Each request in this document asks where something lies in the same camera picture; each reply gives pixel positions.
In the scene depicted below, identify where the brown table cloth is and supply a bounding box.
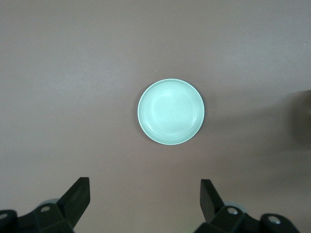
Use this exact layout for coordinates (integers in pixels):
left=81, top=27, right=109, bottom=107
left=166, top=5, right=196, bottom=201
left=0, top=0, right=311, bottom=233

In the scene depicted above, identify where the mint green round plate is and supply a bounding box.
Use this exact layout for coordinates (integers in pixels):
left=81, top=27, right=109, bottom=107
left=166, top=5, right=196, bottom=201
left=137, top=78, right=205, bottom=146

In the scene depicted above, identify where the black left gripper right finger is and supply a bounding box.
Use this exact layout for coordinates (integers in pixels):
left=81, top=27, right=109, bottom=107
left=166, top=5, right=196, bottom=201
left=194, top=179, right=298, bottom=233

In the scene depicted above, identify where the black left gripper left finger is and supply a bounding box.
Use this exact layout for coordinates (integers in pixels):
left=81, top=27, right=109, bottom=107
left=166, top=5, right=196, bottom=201
left=0, top=177, right=91, bottom=233

